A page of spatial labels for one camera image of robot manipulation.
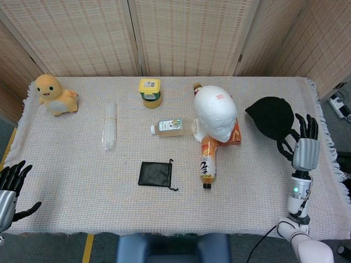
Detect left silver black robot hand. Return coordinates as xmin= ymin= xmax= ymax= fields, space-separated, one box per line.
xmin=0 ymin=160 xmax=42 ymax=239

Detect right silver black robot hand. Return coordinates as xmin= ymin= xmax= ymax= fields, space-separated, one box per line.
xmin=276 ymin=113 xmax=321 ymax=172

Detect black cap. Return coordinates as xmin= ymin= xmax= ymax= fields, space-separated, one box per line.
xmin=245 ymin=96 xmax=299 ymax=144

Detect white foam mannequin head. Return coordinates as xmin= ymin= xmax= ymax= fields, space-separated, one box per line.
xmin=193 ymin=84 xmax=238 ymax=143

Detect yellow floor tape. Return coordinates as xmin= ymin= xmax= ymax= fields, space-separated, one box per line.
xmin=0 ymin=128 xmax=18 ymax=165
xmin=82 ymin=234 xmax=94 ymax=263

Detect white power strip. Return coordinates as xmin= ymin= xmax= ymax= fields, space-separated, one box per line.
xmin=329 ymin=93 xmax=351 ymax=119

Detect orange snack bag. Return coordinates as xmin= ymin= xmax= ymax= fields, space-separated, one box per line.
xmin=219 ymin=119 xmax=242 ymax=146

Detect white woven tablecloth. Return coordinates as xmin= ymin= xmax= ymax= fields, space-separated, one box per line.
xmin=4 ymin=76 xmax=347 ymax=242

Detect large orange drink bottle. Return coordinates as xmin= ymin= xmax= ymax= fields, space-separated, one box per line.
xmin=200 ymin=135 xmax=218 ymax=190

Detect yellow plush toy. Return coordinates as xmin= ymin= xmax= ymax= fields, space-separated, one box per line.
xmin=34 ymin=73 xmax=80 ymax=117

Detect tea bottle with green label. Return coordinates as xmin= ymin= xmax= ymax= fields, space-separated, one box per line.
xmin=150 ymin=117 xmax=199 ymax=138

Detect blue padded seat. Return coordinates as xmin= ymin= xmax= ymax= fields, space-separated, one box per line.
xmin=116 ymin=233 xmax=231 ymax=263

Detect yellow lidded jar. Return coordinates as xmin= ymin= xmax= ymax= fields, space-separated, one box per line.
xmin=138 ymin=78 xmax=163 ymax=110

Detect woven folding screen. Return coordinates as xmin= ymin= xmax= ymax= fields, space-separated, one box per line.
xmin=0 ymin=0 xmax=351 ymax=102

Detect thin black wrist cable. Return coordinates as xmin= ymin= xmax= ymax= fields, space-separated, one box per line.
xmin=299 ymin=176 xmax=314 ymax=218

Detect black power cable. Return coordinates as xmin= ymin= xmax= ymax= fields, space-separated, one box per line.
xmin=245 ymin=224 xmax=279 ymax=263

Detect black drawstring pouch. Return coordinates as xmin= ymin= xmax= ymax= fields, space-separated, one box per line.
xmin=137 ymin=158 xmax=179 ymax=192

